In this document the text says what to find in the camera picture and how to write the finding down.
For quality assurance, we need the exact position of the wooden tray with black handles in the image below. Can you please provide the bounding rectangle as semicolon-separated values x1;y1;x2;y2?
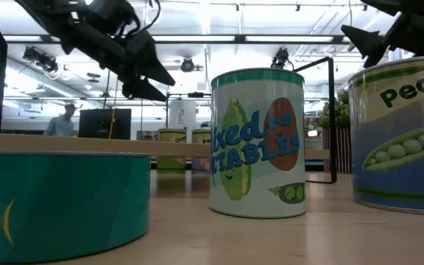
0;0;338;184

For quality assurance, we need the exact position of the person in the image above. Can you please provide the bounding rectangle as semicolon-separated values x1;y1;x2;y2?
43;103;77;138

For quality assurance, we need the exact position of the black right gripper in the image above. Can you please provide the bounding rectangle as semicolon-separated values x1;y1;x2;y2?
340;13;424;69

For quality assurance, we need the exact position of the carrots tin can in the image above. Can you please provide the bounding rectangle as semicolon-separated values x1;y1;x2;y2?
156;127;188;171

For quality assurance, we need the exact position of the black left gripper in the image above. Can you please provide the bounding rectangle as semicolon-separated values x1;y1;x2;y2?
55;21;177;103

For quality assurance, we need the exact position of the mixed vegetables tin can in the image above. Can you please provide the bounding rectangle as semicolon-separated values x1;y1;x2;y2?
208;67;307;219

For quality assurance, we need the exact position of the yellow hanging cable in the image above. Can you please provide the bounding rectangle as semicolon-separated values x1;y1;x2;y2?
107;76;120;140

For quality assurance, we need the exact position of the peas tin can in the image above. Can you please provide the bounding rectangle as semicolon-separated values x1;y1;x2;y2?
347;54;424;216
191;127;212;172

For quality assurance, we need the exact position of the teal tuna can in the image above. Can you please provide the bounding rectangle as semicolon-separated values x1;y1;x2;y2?
0;151;152;264

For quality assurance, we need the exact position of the potted plant ribbed pot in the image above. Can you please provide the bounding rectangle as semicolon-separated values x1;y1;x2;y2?
317;88;351;174

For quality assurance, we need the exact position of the black overhead camera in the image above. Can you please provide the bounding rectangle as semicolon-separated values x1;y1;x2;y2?
269;46;294;71

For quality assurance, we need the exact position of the white cylindrical column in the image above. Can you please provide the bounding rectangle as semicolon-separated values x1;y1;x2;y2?
169;99;197;130

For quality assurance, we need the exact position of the black monitor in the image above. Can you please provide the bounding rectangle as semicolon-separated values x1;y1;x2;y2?
78;107;133;141

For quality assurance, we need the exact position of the hanging cord yellow plug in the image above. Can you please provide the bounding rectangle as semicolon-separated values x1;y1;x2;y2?
347;0;357;52

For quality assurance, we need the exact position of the black aluminium rig frame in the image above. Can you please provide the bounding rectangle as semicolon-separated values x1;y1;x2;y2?
0;33;353;46

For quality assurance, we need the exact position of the black ceiling device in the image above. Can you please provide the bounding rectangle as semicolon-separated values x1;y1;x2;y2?
21;45;60;74

